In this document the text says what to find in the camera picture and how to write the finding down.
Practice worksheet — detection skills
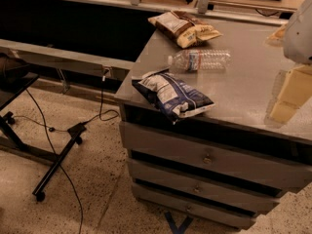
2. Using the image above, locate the black rolling stand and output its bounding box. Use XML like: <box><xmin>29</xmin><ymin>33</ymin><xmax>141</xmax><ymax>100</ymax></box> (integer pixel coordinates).
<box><xmin>0</xmin><ymin>73</ymin><xmax>86</xmax><ymax>202</ymax></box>

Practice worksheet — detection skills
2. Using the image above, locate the blue tape floor mark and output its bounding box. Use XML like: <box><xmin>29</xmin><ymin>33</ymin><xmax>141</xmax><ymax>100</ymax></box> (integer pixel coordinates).
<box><xmin>164</xmin><ymin>211</ymin><xmax>193</xmax><ymax>234</ymax></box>

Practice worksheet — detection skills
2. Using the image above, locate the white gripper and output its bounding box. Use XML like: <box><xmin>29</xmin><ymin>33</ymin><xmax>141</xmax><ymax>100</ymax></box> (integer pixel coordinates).
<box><xmin>269</xmin><ymin>0</ymin><xmax>312</xmax><ymax>124</ymax></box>

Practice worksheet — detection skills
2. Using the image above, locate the brown chip bag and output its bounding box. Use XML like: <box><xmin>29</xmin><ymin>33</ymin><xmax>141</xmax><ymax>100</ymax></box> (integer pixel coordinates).
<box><xmin>148</xmin><ymin>11</ymin><xmax>221</xmax><ymax>49</ymax></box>

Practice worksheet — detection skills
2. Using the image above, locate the grey long bench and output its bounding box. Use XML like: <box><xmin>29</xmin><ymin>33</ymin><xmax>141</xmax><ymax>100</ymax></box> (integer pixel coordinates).
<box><xmin>0</xmin><ymin>39</ymin><xmax>134</xmax><ymax>77</ymax></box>

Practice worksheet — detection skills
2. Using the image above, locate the blue chip bag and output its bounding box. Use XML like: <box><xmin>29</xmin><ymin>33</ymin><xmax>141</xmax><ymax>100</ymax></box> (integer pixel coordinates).
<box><xmin>132</xmin><ymin>70</ymin><xmax>215</xmax><ymax>124</ymax></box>

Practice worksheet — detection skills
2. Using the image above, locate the clear plastic water bottle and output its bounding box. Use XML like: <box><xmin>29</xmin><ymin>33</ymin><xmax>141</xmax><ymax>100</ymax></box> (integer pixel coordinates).
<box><xmin>168</xmin><ymin>49</ymin><xmax>231</xmax><ymax>72</ymax></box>

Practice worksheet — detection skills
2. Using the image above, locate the top grey drawer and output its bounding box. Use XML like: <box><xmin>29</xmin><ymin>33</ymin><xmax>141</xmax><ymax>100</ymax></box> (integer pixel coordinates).
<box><xmin>120</xmin><ymin>122</ymin><xmax>312</xmax><ymax>189</ymax></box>

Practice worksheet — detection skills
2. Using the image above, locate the middle grey drawer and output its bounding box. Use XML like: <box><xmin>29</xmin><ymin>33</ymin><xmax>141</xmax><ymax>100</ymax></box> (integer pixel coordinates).
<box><xmin>127</xmin><ymin>158</ymin><xmax>280</xmax><ymax>215</ymax></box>

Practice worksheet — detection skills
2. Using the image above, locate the grey drawer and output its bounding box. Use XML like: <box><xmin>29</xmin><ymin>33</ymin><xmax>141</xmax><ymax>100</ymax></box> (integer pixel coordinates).
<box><xmin>120</xmin><ymin>122</ymin><xmax>312</xmax><ymax>189</ymax></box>
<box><xmin>127</xmin><ymin>158</ymin><xmax>280</xmax><ymax>215</ymax></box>
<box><xmin>132</xmin><ymin>183</ymin><xmax>255</xmax><ymax>229</ymax></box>

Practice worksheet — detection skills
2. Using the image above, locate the bottom grey drawer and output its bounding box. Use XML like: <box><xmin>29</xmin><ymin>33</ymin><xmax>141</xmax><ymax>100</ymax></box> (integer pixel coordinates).
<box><xmin>132</xmin><ymin>183</ymin><xmax>255</xmax><ymax>229</ymax></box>

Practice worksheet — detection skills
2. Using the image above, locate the grey drawer cabinet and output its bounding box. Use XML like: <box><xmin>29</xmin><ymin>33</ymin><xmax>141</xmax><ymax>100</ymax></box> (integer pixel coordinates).
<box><xmin>116</xmin><ymin>19</ymin><xmax>312</xmax><ymax>229</ymax></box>

